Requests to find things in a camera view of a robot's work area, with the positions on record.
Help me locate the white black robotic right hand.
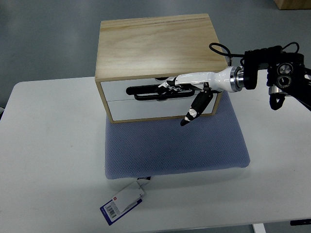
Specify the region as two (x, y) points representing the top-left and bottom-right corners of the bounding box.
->
(158, 67), (244, 126)

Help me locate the white drawer black handle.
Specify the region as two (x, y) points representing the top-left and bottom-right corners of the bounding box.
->
(101, 75), (220, 102)

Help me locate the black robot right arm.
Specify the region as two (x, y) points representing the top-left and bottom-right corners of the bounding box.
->
(234, 46), (311, 110)

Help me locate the light wood drawer cabinet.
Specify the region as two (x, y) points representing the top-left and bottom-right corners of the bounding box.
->
(95, 14), (226, 123)

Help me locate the white lower drawer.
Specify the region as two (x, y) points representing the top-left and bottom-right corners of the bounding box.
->
(106, 92), (219, 121)

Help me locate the blue-grey mesh cushion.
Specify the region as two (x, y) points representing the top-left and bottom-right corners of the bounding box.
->
(104, 93), (250, 180)

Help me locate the cardboard box corner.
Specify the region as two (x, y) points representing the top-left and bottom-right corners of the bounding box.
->
(274, 0), (311, 10)

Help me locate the white blue product tag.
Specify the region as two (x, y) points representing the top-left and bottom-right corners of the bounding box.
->
(100, 177), (151, 226)

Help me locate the black table bracket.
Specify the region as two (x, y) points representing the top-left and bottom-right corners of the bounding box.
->
(290, 219), (311, 226)

